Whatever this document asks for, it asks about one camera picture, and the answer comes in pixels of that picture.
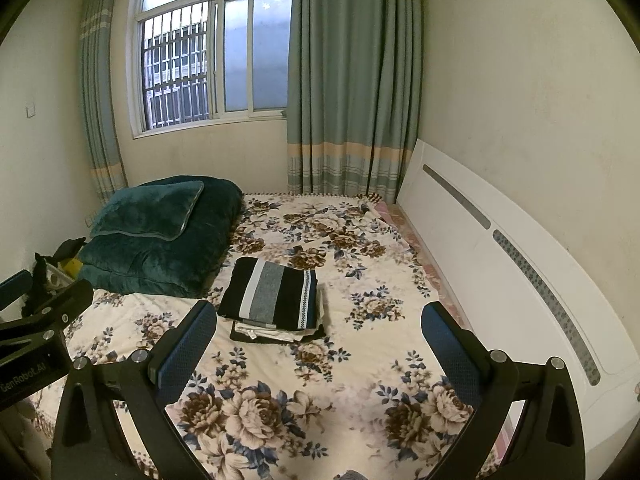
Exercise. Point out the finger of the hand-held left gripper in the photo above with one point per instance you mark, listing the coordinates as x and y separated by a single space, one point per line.
55 307
14 287

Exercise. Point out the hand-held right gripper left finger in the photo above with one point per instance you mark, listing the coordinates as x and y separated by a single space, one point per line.
187 350

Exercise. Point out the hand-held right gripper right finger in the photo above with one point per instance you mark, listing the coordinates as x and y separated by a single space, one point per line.
447 350

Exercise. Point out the black grey striped garment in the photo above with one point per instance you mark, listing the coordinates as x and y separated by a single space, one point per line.
272 292

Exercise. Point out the white object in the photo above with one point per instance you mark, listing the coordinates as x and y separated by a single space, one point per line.
56 277

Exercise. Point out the yellow object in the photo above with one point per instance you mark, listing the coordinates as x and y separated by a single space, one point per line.
75 269

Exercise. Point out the black object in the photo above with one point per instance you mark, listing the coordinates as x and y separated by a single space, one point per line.
67 249

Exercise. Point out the white garment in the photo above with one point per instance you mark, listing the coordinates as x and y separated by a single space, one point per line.
252 328

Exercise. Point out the white bed headboard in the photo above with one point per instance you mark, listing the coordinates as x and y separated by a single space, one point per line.
500 280

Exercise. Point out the teal quilt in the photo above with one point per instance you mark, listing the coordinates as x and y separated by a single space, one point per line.
165 265

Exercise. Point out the teal pillow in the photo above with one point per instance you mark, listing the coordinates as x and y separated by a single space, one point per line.
145 207

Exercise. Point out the pink patterned mattress pad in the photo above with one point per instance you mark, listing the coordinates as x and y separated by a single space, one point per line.
400 221

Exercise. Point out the floral bed sheet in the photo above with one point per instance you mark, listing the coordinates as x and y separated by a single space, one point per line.
320 410

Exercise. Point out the narrow teal curtain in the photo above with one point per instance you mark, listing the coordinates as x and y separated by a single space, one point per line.
100 110

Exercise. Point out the window security grille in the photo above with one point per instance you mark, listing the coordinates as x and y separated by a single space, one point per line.
175 65

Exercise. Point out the wide teal curtain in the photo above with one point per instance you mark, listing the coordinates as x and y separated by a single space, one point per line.
350 85

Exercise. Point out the white framed window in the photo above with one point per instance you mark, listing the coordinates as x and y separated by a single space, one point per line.
250 55

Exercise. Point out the white wall switch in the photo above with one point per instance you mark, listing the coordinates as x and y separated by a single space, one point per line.
30 110

